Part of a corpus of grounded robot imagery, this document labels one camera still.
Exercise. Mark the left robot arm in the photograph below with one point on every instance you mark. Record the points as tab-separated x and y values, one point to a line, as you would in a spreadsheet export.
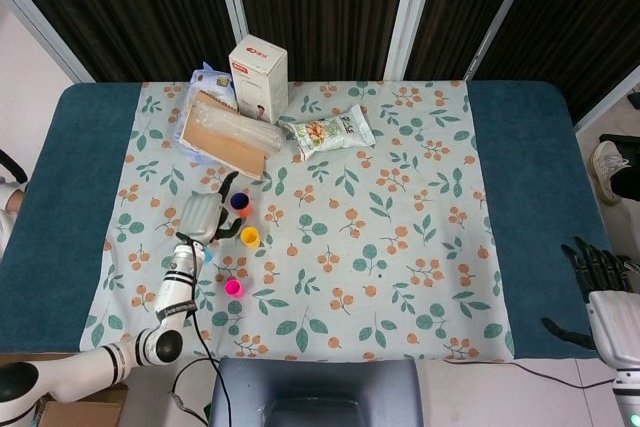
172	297

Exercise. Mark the white sneaker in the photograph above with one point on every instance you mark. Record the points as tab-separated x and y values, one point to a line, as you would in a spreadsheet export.
607	167

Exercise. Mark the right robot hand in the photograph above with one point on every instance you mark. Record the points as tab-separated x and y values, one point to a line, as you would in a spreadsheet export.
615	327

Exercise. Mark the brown cardboard box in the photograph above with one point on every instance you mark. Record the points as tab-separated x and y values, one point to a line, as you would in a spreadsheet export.
80	412

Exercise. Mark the nut snack bag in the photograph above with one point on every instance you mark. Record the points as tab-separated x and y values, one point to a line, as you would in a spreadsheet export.
330	133

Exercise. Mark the pale blue plastic package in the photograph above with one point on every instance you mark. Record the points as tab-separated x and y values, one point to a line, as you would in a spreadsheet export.
210	79

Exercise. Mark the grey robot torso cover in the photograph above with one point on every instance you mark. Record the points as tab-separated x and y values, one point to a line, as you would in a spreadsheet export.
320	387

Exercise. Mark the floral fruit print tablecloth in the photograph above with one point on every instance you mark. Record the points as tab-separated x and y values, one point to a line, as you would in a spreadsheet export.
350	247

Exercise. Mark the orange plastic cup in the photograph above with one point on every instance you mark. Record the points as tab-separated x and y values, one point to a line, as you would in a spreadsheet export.
245	212

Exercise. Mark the clear bag of straws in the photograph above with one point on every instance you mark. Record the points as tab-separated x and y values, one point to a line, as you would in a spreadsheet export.
240	129

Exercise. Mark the dark blue plastic cup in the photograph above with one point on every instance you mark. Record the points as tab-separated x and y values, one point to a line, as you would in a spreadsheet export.
239	200

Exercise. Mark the person in white clothing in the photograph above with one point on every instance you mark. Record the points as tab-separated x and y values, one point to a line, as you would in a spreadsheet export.
7	212

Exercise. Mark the teal table cover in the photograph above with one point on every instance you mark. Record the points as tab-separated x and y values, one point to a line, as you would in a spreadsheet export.
530	187

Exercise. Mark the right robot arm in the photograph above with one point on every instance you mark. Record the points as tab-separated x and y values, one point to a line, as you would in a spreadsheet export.
627	397

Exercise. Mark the light blue plastic cup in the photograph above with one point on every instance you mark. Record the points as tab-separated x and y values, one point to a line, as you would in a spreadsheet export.
207	257

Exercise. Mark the tall white carton box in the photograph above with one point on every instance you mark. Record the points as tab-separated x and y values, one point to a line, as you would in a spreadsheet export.
257	82

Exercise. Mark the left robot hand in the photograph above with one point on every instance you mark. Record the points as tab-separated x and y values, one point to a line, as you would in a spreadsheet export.
200	217

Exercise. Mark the brown paper package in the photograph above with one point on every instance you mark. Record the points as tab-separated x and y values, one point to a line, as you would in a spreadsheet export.
220	152

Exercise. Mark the pink plastic cup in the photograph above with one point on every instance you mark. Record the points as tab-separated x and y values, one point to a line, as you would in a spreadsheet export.
233	288

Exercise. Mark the yellow plastic cup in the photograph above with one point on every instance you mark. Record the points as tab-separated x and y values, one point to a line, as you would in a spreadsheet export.
250	238

